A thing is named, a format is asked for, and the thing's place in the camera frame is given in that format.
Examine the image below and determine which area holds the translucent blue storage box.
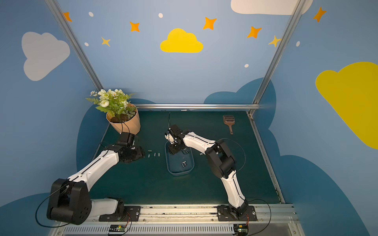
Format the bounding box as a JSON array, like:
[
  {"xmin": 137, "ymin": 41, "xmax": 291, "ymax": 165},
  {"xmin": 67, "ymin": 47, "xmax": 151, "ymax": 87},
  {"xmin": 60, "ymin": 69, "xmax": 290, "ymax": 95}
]
[{"xmin": 165, "ymin": 141, "xmax": 195, "ymax": 177}]

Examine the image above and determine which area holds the left small circuit board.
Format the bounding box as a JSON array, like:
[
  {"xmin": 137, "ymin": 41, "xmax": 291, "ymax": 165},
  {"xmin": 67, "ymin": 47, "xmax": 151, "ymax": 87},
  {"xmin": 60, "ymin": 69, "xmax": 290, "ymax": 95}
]
[{"xmin": 108, "ymin": 224, "xmax": 127, "ymax": 234}]

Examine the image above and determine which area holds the right small circuit board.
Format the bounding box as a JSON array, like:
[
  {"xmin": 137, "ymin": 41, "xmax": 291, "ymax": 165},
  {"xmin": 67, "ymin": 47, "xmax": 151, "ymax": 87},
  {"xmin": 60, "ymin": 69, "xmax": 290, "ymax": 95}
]
[{"xmin": 233, "ymin": 224, "xmax": 249, "ymax": 236}]

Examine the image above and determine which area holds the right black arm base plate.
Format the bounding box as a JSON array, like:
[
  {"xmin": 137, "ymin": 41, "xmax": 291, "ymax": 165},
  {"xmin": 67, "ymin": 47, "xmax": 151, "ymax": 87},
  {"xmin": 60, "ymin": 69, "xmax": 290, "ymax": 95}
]
[{"xmin": 217, "ymin": 205, "xmax": 258, "ymax": 222}]

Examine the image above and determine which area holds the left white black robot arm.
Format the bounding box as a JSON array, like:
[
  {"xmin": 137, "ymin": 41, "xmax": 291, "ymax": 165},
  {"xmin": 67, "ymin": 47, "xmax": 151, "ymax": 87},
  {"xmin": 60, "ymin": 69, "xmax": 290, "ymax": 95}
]
[{"xmin": 46, "ymin": 132, "xmax": 144, "ymax": 225}]

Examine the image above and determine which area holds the small circuit board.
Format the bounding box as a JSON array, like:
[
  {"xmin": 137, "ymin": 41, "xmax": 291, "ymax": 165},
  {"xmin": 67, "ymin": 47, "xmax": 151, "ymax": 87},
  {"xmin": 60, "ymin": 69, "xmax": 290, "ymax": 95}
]
[
  {"xmin": 108, "ymin": 224, "xmax": 127, "ymax": 234},
  {"xmin": 233, "ymin": 224, "xmax": 249, "ymax": 236}
]

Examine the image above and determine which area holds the brown slotted scoop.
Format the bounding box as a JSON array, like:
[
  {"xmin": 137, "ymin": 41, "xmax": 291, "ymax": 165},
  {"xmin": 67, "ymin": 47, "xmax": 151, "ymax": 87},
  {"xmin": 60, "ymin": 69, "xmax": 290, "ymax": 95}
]
[{"xmin": 223, "ymin": 115, "xmax": 235, "ymax": 135}]

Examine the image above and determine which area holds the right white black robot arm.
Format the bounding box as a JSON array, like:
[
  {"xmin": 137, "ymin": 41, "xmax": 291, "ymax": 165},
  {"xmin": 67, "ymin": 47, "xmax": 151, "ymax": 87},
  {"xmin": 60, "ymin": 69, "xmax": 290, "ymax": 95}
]
[{"xmin": 164, "ymin": 124, "xmax": 248, "ymax": 218}]

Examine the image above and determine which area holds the terracotta flower pot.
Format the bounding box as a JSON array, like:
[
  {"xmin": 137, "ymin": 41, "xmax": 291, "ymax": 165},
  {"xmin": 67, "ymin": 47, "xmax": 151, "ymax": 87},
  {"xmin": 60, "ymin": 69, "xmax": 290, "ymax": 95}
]
[{"xmin": 106, "ymin": 104, "xmax": 141, "ymax": 135}]

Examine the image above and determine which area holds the artificial white flower plant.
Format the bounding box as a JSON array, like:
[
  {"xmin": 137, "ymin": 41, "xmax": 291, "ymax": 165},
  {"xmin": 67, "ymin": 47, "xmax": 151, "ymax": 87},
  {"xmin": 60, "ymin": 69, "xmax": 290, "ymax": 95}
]
[{"xmin": 86, "ymin": 89, "xmax": 136, "ymax": 123}]

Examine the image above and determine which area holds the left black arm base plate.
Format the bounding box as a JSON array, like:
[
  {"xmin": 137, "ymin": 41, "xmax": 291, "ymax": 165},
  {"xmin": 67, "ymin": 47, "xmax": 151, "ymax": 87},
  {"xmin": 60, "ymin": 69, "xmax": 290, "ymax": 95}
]
[{"xmin": 98, "ymin": 206, "xmax": 141, "ymax": 222}]

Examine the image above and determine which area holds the aluminium front rail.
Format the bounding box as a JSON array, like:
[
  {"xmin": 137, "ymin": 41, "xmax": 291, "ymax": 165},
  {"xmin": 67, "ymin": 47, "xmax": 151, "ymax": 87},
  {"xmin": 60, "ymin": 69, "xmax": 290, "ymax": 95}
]
[{"xmin": 49, "ymin": 203, "xmax": 305, "ymax": 236}]

